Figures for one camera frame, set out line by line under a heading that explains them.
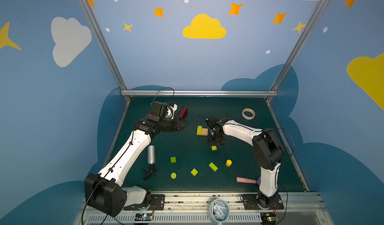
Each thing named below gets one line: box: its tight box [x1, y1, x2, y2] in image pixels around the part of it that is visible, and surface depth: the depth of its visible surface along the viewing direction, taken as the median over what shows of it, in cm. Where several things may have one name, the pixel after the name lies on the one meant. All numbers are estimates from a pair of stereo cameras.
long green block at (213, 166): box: [208, 162, 219, 172], surface depth 88 cm
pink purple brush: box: [236, 176, 261, 186], surface depth 82 cm
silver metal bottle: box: [147, 145, 156, 173], surface depth 89 cm
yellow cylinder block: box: [225, 159, 233, 167], surface depth 88 cm
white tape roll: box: [242, 108, 256, 120], surface depth 113 cm
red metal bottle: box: [178, 106, 188, 118], surface depth 112 cm
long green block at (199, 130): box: [196, 125, 203, 135], surface depth 103 cm
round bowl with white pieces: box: [207, 198, 230, 225], surface depth 73 cm
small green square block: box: [190, 168, 199, 177], surface depth 86 cm
